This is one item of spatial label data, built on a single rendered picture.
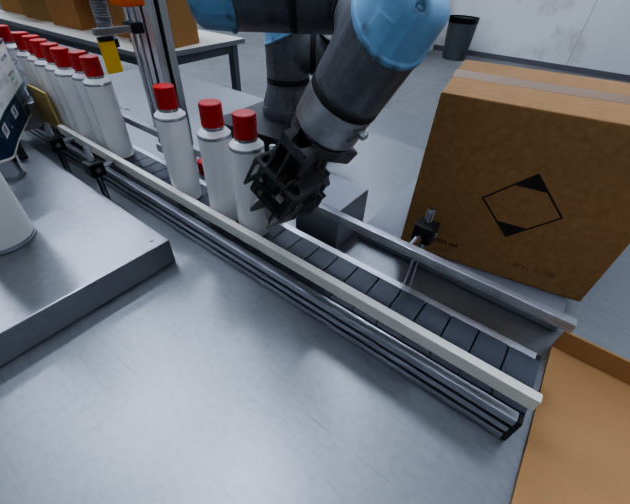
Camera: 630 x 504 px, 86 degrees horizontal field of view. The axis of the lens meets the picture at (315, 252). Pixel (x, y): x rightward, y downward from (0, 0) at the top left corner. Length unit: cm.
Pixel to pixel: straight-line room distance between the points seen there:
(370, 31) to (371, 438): 41
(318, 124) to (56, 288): 43
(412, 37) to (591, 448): 48
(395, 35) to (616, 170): 36
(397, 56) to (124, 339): 48
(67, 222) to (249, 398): 45
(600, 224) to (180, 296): 62
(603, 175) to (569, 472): 36
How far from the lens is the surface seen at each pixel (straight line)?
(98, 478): 48
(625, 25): 763
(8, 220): 69
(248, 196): 53
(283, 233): 60
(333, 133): 35
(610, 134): 56
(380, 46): 31
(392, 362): 49
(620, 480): 56
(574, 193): 58
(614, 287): 81
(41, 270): 65
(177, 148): 65
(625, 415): 61
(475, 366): 44
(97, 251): 64
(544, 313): 47
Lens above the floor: 125
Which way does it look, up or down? 41 degrees down
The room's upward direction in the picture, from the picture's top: 4 degrees clockwise
